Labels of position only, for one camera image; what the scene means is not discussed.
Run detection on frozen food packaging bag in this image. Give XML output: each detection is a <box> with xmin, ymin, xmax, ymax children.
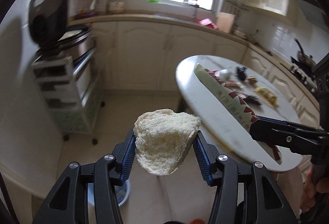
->
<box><xmin>194</xmin><ymin>64</ymin><xmax>282</xmax><ymax>165</ymax></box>

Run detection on black plastic bag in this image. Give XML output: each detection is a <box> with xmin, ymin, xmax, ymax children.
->
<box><xmin>236</xmin><ymin>67</ymin><xmax>247</xmax><ymax>82</ymax></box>

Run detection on white steamed bun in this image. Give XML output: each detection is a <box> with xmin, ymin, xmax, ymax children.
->
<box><xmin>133</xmin><ymin>109</ymin><xmax>201</xmax><ymax>176</ymax></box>

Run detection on dark chocolate bar wrapper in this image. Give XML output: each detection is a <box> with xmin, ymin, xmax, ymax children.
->
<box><xmin>243</xmin><ymin>95</ymin><xmax>262</xmax><ymax>106</ymax></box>

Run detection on person right hand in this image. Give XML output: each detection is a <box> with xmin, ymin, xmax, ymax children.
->
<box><xmin>299</xmin><ymin>166</ymin><xmax>329</xmax><ymax>212</ymax></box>

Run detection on ginger root piece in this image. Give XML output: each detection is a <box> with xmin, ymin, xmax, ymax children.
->
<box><xmin>247</xmin><ymin>76</ymin><xmax>258</xmax><ymax>85</ymax></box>

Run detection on black gas stove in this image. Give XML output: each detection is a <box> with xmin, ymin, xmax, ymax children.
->
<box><xmin>289</xmin><ymin>64</ymin><xmax>317</xmax><ymax>95</ymax></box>

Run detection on round white marble table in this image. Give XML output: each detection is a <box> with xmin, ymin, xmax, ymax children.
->
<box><xmin>176</xmin><ymin>55</ymin><xmax>302</xmax><ymax>173</ymax></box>

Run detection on orange slipper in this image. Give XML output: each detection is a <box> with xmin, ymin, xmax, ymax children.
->
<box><xmin>190</xmin><ymin>218</ymin><xmax>205</xmax><ymax>224</ymax></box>

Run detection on black frying pan with lid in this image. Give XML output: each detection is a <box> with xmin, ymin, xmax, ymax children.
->
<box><xmin>294</xmin><ymin>38</ymin><xmax>316</xmax><ymax>68</ymax></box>

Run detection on small red white wrapper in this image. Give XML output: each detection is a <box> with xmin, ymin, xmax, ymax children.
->
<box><xmin>207</xmin><ymin>69</ymin><xmax>231</xmax><ymax>81</ymax></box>

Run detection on white rolling storage cart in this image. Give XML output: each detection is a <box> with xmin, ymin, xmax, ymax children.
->
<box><xmin>30</xmin><ymin>47</ymin><xmax>105</xmax><ymax>141</ymax></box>

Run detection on wooden cutting board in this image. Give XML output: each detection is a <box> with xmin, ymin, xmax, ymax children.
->
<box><xmin>216</xmin><ymin>12</ymin><xmax>235</xmax><ymax>33</ymax></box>

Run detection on black range hood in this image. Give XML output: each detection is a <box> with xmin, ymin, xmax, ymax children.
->
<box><xmin>296</xmin><ymin>0</ymin><xmax>328</xmax><ymax>32</ymax></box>

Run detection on red plastic basin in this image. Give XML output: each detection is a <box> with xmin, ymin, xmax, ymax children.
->
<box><xmin>197</xmin><ymin>18</ymin><xmax>217</xmax><ymax>29</ymax></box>

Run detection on hanging utensil rack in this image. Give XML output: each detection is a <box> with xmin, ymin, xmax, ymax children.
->
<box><xmin>221</xmin><ymin>0</ymin><xmax>250</xmax><ymax>33</ymax></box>

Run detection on cream lower cabinets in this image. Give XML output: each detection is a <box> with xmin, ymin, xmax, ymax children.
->
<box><xmin>81</xmin><ymin>14</ymin><xmax>320</xmax><ymax>126</ymax></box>

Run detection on black open rice cooker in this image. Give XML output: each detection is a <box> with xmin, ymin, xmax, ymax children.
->
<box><xmin>28</xmin><ymin>0</ymin><xmax>93</xmax><ymax>60</ymax></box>

